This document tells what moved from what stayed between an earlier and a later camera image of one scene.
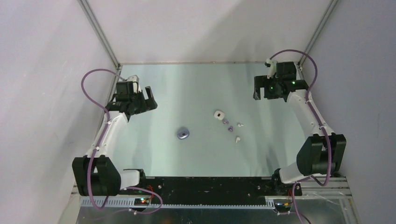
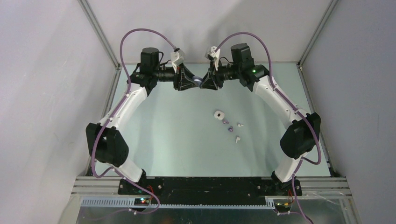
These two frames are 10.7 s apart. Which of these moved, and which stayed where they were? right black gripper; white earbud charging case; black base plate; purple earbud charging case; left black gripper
Moved: right black gripper; purple earbud charging case; left black gripper
Stayed: black base plate; white earbud charging case
